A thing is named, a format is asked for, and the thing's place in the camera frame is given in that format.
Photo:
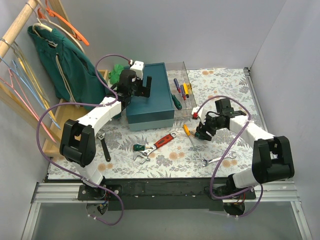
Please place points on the red handled adjustable wrench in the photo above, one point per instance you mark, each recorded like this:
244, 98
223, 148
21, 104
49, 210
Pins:
145, 154

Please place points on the yellow wire hanger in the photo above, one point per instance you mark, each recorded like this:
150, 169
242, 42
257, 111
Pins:
24, 68

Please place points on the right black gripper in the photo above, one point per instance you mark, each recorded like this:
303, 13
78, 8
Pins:
202, 130

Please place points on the wooden rack base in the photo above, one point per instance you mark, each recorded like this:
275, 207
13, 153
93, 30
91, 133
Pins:
62, 114

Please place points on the silver combination wrench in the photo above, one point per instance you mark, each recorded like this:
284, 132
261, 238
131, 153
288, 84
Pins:
229, 155

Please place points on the long green screwdriver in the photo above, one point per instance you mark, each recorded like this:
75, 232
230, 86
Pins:
176, 102

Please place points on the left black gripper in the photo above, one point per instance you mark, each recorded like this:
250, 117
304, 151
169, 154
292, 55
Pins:
141, 88

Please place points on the green cloth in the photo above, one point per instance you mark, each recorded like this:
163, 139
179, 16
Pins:
114, 75

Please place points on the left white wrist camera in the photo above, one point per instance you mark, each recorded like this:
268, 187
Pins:
138, 68

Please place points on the black adjustable wrench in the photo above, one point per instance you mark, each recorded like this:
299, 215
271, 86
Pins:
101, 137

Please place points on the clear plastic container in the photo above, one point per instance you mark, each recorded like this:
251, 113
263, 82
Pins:
178, 71

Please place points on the stubby green screwdriver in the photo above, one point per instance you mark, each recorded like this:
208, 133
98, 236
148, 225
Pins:
139, 147

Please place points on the wooden rack pole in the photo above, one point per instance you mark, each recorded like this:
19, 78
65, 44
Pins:
17, 25

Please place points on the orange hanger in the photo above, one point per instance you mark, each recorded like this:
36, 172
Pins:
55, 9

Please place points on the pink wire hanger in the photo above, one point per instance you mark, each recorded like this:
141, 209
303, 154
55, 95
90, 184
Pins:
20, 93

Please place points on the teal storage box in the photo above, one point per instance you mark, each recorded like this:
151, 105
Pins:
156, 111

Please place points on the orange handled screwdriver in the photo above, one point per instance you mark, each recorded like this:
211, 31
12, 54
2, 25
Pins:
187, 132

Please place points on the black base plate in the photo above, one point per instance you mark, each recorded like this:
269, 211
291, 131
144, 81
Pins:
164, 193

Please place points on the aluminium frame rail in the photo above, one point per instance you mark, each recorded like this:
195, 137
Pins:
61, 210

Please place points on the blue red screwdriver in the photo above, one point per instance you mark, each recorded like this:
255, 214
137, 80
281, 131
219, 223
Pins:
183, 94

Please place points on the green shorts on hanger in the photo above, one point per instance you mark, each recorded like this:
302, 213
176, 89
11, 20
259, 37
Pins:
70, 70

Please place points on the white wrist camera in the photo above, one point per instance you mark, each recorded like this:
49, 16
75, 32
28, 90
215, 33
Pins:
199, 113
138, 68

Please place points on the yellow handled screwdriver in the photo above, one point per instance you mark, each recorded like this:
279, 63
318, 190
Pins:
186, 92

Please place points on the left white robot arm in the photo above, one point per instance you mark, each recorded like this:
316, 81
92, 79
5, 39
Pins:
78, 142

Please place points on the blue wire hanger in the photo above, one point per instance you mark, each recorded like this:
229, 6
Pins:
27, 83

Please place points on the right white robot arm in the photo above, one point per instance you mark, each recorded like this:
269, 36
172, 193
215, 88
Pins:
272, 156

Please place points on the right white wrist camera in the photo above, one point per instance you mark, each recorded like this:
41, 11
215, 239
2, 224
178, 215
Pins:
199, 113

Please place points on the floral table mat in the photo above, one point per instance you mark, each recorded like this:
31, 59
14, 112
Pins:
178, 159

